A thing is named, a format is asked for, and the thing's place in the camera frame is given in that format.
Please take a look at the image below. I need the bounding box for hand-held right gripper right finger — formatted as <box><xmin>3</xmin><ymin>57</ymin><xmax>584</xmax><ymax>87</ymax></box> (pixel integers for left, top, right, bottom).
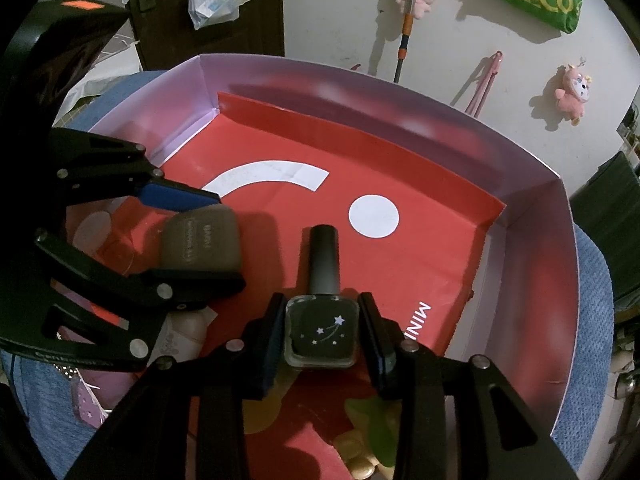
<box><xmin>357</xmin><ymin>291</ymin><xmax>571</xmax><ymax>480</ymax></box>

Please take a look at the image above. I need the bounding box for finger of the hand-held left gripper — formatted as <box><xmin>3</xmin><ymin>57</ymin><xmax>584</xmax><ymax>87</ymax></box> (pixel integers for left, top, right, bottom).
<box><xmin>0</xmin><ymin>230</ymin><xmax>247</xmax><ymax>373</ymax></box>
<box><xmin>50</xmin><ymin>127</ymin><xmax>223</xmax><ymax>211</ymax></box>

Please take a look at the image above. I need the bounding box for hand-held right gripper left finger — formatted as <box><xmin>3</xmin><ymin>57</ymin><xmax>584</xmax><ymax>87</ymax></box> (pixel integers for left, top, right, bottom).
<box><xmin>62</xmin><ymin>292</ymin><xmax>288</xmax><ymax>480</ymax></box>

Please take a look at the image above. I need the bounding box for brown eyeshadow compact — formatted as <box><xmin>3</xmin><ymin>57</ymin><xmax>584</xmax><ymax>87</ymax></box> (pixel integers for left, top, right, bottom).
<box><xmin>159</xmin><ymin>208</ymin><xmax>242</xmax><ymax>273</ymax></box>

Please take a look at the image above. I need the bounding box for dark star-print nail polish bottle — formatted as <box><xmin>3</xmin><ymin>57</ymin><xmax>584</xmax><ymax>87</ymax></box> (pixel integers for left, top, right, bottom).
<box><xmin>284</xmin><ymin>225</ymin><xmax>361</xmax><ymax>371</ymax></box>

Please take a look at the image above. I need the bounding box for yellow green toy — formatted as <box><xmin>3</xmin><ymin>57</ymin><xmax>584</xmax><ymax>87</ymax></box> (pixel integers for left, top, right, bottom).
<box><xmin>332</xmin><ymin>395</ymin><xmax>401</xmax><ymax>480</ymax></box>

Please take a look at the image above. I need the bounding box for clear plastic cup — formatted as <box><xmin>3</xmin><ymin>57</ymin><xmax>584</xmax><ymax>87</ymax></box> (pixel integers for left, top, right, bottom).
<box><xmin>87</xmin><ymin>207</ymin><xmax>138</xmax><ymax>278</ymax></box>

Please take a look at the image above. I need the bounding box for pink cardboard box red floor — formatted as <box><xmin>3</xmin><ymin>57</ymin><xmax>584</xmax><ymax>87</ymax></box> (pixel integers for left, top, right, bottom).
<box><xmin>65</xmin><ymin>53</ymin><xmax>581</xmax><ymax>480</ymax></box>

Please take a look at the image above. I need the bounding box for white plastic sheet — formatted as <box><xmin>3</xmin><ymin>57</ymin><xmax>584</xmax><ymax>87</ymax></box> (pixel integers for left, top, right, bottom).
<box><xmin>65</xmin><ymin>45</ymin><xmax>146</xmax><ymax>111</ymax></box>

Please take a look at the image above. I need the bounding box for dark brown door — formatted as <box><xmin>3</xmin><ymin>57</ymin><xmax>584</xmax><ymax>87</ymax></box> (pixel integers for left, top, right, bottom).
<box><xmin>120</xmin><ymin>0</ymin><xmax>286</xmax><ymax>73</ymax></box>

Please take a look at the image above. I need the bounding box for table with dark cloth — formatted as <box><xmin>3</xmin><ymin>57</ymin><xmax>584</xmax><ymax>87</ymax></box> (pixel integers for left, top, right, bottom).
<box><xmin>570</xmin><ymin>152</ymin><xmax>640</xmax><ymax>311</ymax></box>

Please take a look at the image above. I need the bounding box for small pink plush toy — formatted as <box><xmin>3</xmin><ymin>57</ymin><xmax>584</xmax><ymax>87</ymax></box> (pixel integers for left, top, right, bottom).
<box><xmin>552</xmin><ymin>62</ymin><xmax>593</xmax><ymax>126</ymax></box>

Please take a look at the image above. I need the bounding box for mop handle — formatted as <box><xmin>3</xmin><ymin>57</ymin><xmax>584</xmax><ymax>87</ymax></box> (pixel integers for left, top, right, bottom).
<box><xmin>392</xmin><ymin>0</ymin><xmax>426</xmax><ymax>85</ymax></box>

